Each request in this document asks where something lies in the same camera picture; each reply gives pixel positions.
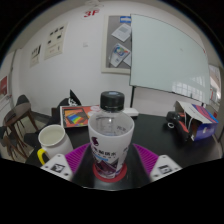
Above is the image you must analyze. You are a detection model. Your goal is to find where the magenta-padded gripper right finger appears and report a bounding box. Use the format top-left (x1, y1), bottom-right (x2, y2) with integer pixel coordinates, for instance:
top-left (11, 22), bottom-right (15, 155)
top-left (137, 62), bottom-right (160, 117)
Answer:
top-left (125, 142), bottom-right (184, 189)

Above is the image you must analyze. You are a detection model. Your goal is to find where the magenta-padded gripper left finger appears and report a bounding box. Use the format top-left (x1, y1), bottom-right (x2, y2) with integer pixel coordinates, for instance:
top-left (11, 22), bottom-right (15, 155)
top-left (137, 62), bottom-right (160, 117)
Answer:
top-left (39, 142), bottom-right (99, 188)

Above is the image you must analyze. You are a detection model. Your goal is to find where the clear bottle with black cap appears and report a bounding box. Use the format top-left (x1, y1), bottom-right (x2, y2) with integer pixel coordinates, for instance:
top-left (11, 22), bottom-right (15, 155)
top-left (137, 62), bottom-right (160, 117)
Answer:
top-left (87, 90), bottom-right (135, 180)

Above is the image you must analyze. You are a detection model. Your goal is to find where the black and red device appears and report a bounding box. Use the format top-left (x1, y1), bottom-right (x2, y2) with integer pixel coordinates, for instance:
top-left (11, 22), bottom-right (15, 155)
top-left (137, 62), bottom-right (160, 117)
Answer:
top-left (165, 110), bottom-right (194, 143)

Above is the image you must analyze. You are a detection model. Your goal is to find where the blue cardboard box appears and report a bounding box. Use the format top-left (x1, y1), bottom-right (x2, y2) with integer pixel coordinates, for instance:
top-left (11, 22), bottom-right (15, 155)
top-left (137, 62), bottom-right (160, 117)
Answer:
top-left (174, 100), bottom-right (220, 142)

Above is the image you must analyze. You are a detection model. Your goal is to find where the round brown side table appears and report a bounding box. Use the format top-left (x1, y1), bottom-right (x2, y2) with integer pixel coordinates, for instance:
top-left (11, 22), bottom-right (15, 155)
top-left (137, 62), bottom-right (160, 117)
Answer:
top-left (3, 102), bottom-right (39, 133)

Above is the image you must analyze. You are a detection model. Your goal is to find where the dark grey chair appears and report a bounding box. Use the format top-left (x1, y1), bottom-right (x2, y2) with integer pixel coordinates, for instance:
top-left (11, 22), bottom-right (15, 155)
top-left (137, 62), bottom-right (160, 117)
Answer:
top-left (14, 94), bottom-right (31, 106)

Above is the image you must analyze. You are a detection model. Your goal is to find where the large glass whiteboard on stand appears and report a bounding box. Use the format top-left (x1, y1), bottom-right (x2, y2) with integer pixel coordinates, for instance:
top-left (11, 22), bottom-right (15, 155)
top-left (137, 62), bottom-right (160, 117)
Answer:
top-left (128, 13), bottom-right (212, 108)

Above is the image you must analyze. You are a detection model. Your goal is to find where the grey notice board with papers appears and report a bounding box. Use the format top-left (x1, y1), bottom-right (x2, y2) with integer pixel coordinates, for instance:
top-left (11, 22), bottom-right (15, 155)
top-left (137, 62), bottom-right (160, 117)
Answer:
top-left (100, 14), bottom-right (133, 75)

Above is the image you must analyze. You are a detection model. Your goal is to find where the red floor number sign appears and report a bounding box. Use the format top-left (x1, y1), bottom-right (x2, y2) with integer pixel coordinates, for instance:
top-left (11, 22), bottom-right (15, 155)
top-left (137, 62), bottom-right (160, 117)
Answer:
top-left (83, 9), bottom-right (100, 19)

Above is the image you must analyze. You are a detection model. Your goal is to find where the white mug with yellow handle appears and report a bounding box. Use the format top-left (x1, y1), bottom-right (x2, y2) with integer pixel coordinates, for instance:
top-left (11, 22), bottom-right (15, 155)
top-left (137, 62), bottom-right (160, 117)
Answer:
top-left (36, 124), bottom-right (75, 167)

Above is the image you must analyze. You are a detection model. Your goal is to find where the wooden frame chair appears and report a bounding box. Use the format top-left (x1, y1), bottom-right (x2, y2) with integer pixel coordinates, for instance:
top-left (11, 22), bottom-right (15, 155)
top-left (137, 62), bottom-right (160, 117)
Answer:
top-left (0, 124), bottom-right (28, 161)

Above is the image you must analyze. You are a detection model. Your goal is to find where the red wall poster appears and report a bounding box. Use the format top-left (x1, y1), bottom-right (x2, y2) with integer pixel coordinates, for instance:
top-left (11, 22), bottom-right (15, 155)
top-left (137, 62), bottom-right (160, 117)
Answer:
top-left (0, 75), bottom-right (8, 98)

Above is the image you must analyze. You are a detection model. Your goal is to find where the small white wall poster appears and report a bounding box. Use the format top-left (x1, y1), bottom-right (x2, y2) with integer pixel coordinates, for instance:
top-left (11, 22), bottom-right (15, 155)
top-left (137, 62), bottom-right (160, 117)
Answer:
top-left (29, 44), bottom-right (43, 68)

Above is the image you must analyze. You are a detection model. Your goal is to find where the large white wall poster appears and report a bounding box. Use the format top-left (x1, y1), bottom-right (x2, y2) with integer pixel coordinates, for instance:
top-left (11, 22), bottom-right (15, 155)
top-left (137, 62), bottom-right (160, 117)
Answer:
top-left (44, 22), bottom-right (69, 61)

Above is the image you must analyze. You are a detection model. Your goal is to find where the white wall-mounted fixture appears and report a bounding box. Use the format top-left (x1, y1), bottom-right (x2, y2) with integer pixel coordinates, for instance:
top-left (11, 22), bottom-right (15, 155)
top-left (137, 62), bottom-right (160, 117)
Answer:
top-left (84, 0), bottom-right (105, 8)

